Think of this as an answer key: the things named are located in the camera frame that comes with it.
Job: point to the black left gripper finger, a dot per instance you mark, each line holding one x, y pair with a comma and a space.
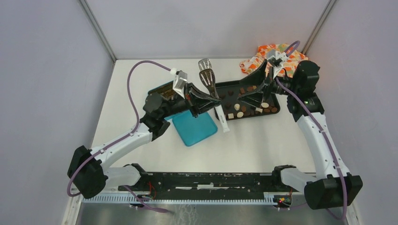
197, 94
203, 107

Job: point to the floral orange cloth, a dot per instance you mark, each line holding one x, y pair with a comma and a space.
250, 65

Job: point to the steel tongs with white handle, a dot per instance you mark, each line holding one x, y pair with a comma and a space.
207, 77

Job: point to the teal tin lid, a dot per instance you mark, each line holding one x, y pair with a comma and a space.
193, 130

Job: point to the black chocolate tray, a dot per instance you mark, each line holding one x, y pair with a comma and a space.
231, 90

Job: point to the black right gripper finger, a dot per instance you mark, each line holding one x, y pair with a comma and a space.
253, 98
257, 78

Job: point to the teal chocolate tin box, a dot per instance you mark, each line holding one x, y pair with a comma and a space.
172, 93

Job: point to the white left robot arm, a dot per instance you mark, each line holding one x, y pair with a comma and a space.
91, 170

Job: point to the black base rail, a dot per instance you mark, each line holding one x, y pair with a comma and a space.
208, 186

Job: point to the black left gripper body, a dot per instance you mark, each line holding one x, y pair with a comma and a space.
179, 104

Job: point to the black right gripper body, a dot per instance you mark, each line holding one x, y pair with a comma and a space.
271, 86

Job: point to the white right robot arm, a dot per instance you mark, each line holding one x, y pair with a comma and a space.
333, 185

